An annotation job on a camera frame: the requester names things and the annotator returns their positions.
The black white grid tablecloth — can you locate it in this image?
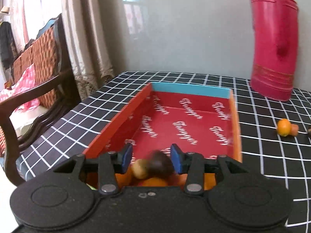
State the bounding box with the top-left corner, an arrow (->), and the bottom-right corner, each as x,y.
17,71 -> 310,232

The pink checkered cloth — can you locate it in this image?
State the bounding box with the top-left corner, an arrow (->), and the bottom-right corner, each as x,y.
0,64 -> 40,113

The straw hat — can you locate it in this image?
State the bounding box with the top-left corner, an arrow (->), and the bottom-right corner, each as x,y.
0,6 -> 10,15

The black hanging coat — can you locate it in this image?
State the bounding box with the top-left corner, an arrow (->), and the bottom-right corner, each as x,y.
0,21 -> 18,70

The beige curtain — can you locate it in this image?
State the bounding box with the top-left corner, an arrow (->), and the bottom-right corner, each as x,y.
62,0 -> 114,100

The red thermos flask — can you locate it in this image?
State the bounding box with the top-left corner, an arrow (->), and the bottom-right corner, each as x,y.
250,0 -> 298,101

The small orange-red fruit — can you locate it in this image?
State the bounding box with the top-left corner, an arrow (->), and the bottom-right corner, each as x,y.
289,124 -> 299,137

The dark wooden sofa chair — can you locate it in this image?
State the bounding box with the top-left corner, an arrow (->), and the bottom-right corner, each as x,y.
1,15 -> 81,186

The orange mandarin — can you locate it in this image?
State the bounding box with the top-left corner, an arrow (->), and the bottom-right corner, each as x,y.
276,119 -> 292,137
138,177 -> 168,187

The dark brown passion fruit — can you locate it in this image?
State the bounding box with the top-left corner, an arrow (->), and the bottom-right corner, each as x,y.
147,150 -> 175,179

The red cardboard fruit box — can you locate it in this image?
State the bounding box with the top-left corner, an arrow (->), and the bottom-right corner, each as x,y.
84,82 -> 242,187

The yellow small fruit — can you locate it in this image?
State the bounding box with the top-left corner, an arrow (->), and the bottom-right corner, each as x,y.
131,159 -> 149,179

